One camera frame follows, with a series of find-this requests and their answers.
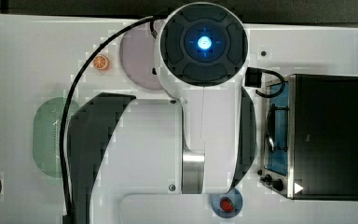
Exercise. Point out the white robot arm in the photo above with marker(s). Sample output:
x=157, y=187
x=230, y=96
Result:
x=199, y=139

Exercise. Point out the grey round plate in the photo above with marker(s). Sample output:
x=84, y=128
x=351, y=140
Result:
x=137, y=57

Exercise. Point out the orange slice toy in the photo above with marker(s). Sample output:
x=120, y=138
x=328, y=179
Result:
x=100, y=62

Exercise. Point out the blue small plate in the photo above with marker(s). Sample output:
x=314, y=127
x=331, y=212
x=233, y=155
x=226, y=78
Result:
x=235, y=196

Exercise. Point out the red strawberry toy on plate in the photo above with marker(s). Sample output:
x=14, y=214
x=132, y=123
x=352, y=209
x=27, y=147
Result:
x=226, y=205

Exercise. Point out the black toaster oven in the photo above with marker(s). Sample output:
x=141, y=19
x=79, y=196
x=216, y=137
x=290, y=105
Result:
x=311, y=139

